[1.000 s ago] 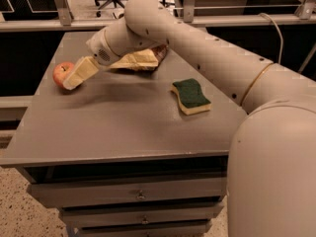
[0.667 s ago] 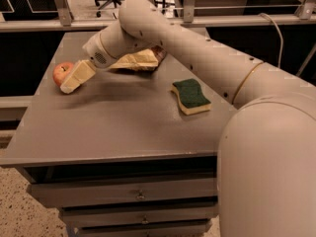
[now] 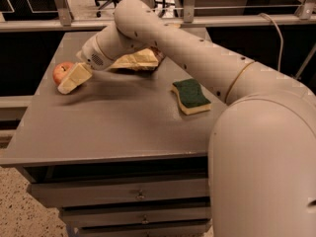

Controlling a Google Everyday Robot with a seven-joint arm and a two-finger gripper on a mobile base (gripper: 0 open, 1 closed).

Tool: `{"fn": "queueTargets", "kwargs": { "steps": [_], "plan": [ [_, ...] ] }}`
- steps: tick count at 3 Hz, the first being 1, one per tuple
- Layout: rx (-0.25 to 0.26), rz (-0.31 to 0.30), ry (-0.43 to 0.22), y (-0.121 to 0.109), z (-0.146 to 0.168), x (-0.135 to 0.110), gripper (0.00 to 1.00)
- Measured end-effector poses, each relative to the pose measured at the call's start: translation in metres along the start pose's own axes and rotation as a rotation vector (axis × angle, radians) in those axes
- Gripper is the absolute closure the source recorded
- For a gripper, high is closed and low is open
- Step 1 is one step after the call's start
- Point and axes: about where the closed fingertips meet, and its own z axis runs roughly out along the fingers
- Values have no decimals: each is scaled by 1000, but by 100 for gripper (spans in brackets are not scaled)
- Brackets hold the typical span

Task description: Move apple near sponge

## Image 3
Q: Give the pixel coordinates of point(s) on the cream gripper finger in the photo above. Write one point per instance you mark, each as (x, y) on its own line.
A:
(76, 75)

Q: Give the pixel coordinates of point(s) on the grey drawer cabinet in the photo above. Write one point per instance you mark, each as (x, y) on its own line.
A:
(117, 125)

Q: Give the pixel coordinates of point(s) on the red apple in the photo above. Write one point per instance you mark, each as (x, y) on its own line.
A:
(60, 71)

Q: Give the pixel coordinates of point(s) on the bottom grey drawer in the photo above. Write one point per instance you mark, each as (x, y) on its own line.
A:
(160, 229)

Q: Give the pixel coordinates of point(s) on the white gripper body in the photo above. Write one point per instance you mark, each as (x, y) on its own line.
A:
(91, 54)

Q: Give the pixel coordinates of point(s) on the grey metal railing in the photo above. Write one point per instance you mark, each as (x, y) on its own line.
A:
(77, 15)

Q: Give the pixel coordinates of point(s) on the middle grey drawer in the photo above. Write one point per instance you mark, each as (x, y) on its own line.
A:
(139, 215)

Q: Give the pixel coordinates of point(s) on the top grey drawer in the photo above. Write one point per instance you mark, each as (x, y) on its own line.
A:
(114, 191)

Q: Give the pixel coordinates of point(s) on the green yellow sponge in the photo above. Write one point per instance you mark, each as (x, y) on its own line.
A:
(190, 97)

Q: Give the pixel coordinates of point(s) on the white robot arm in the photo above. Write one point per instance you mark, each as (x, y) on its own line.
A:
(262, 148)

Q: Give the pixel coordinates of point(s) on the brown chip bag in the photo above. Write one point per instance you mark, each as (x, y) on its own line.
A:
(145, 59)

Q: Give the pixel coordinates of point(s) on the grey drawer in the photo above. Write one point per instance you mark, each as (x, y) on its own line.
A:
(160, 229)
(139, 215)
(114, 191)

